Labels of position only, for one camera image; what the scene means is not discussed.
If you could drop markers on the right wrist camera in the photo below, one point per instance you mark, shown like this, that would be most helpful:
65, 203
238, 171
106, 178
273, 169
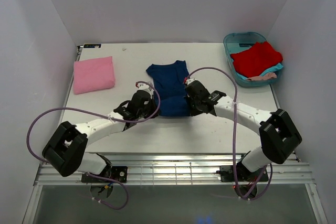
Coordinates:
188, 81

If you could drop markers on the teal plastic basket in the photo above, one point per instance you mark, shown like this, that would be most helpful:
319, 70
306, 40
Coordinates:
238, 42

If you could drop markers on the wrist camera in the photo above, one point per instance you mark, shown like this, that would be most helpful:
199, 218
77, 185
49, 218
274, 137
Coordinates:
188, 81
144, 87

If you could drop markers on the light pink t-shirt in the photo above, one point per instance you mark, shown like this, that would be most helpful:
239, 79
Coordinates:
266, 77

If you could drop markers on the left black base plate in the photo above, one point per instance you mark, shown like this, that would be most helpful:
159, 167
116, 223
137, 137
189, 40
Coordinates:
118, 173

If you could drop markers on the light blue t-shirt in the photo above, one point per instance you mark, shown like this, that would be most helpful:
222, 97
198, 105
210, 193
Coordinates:
273, 69

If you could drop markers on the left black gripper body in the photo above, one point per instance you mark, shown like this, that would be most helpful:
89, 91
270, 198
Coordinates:
149, 108

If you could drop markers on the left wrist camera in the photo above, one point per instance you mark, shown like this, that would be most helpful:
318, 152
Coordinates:
144, 87

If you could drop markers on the blue mickey t-shirt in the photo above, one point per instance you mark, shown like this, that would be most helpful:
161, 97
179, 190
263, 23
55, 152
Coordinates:
169, 83

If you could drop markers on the red t-shirt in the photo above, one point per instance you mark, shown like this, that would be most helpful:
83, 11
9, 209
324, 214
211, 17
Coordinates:
253, 61

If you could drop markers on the folded pink t-shirt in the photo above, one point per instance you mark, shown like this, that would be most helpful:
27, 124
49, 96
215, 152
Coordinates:
93, 75

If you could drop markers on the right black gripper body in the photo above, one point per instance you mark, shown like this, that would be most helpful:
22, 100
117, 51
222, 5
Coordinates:
193, 108

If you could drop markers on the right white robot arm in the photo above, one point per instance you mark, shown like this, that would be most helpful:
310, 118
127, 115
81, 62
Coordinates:
278, 134

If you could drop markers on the blue label sticker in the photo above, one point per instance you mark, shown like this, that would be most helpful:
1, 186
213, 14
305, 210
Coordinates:
92, 46

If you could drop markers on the aluminium frame rail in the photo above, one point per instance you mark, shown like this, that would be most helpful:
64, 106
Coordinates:
199, 169

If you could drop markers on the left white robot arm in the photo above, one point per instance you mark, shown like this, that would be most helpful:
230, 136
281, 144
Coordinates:
66, 149

